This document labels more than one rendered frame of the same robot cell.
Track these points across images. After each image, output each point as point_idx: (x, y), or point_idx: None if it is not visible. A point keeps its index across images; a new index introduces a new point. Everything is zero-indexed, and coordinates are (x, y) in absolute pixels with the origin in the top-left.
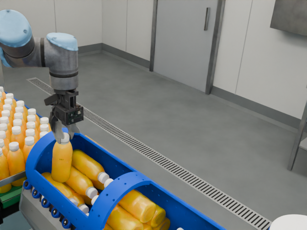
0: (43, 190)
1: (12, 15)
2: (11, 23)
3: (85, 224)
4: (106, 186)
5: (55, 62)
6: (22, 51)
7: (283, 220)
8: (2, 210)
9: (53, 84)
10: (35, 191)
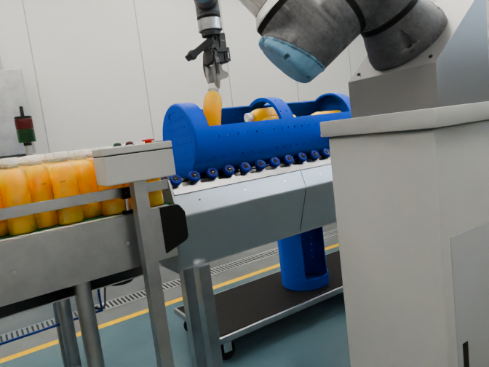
0: (229, 137)
1: None
2: None
3: (282, 125)
4: (268, 99)
5: (217, 3)
6: None
7: None
8: (132, 271)
9: (217, 23)
10: (193, 174)
